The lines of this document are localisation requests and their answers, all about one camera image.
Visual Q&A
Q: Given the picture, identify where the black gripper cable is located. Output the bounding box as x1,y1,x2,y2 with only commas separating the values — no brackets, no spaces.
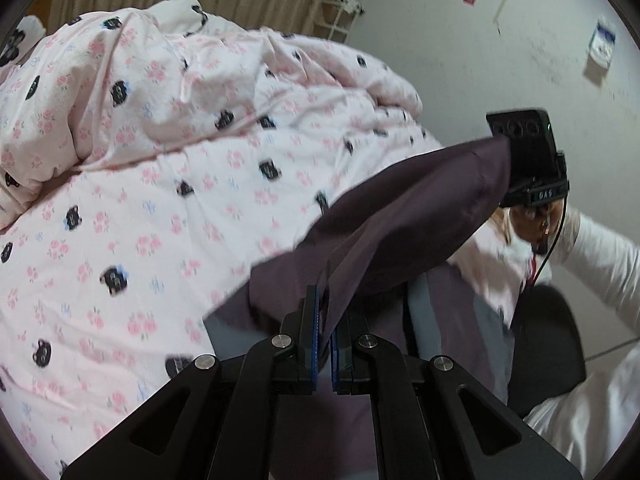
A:
524,194,569,291

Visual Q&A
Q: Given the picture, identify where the white wall box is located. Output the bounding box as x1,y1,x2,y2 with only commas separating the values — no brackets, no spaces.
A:
587,16,616,70

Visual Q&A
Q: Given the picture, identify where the white wire rack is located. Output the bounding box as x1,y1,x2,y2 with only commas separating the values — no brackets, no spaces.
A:
312,0,364,44

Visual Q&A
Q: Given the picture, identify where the pink cat print bedsheet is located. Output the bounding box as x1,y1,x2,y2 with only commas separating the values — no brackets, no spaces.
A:
1,127,439,479

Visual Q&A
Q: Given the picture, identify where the person right hand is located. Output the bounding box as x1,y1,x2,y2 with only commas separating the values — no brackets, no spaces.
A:
509,200,563,256

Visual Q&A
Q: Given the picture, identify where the pink cat print quilt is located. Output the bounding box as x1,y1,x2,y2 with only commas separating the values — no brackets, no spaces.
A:
1,0,423,226

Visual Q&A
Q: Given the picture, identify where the black round chair seat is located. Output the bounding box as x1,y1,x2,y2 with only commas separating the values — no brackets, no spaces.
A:
508,285,587,418

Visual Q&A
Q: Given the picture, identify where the grey and purple jacket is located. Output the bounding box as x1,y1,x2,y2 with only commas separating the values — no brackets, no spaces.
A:
205,138,510,479

